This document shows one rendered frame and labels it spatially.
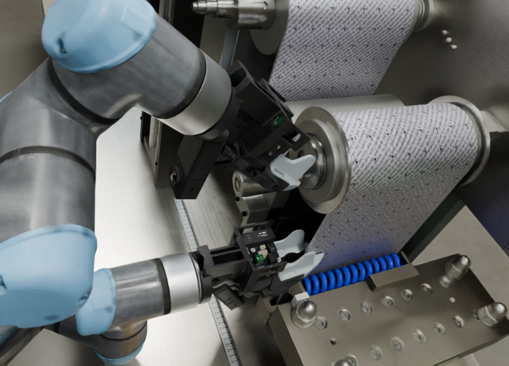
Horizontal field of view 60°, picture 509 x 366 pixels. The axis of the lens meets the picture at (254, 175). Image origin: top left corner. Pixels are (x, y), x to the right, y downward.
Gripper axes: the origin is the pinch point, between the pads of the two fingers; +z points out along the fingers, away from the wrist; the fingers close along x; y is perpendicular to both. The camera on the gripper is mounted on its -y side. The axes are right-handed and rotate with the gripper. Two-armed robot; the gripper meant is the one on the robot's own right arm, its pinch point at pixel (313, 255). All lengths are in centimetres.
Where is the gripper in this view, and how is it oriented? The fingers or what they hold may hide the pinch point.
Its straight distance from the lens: 71.5
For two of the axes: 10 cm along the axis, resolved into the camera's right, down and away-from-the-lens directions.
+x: -3.7, -7.4, 5.7
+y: 2.3, -6.6, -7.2
